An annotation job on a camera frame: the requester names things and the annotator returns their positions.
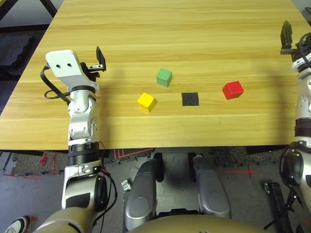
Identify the grey right robot leg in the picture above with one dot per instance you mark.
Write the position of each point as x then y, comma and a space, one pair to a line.
211, 191

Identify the black metal floor stand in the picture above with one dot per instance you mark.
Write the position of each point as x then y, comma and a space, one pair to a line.
277, 196

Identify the small silver metal clip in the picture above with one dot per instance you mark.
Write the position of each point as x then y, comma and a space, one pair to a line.
126, 185

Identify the black foam floor mat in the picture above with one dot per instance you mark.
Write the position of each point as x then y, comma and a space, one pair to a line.
14, 51

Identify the black diagonal table strut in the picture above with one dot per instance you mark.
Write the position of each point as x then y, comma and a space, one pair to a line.
49, 8

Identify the green wooden block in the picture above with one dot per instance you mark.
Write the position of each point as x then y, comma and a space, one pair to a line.
164, 77

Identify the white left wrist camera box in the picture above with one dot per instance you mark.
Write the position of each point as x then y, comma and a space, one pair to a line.
64, 66

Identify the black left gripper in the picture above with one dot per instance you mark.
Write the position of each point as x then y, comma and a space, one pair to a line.
92, 71

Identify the grey robot leg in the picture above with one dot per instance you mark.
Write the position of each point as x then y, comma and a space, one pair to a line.
211, 191
141, 194

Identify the speckled grey floor mat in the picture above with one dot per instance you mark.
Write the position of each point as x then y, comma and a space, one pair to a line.
31, 165
243, 155

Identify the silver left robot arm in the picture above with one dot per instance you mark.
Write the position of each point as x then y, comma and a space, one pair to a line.
81, 116

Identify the white sneaker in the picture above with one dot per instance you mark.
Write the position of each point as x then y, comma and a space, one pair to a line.
17, 224

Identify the black horizontal table bar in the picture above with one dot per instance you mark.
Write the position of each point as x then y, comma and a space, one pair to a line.
24, 28

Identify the black mat with red lines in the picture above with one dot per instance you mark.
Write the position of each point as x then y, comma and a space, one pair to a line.
136, 153

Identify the black square marker patch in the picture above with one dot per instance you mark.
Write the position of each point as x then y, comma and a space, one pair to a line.
190, 99

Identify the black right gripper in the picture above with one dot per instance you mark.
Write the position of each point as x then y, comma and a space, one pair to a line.
289, 51

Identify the grey left robot leg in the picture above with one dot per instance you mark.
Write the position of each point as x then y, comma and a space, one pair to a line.
141, 194

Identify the tan robot torso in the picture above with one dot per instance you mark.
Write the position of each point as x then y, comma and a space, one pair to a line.
194, 225

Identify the yellow wooden block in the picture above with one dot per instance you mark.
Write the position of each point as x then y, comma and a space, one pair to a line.
146, 102

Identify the black robot waist joint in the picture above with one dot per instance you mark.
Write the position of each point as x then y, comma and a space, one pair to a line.
178, 213

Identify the red wooden block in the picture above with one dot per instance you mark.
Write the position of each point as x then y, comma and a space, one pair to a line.
233, 90

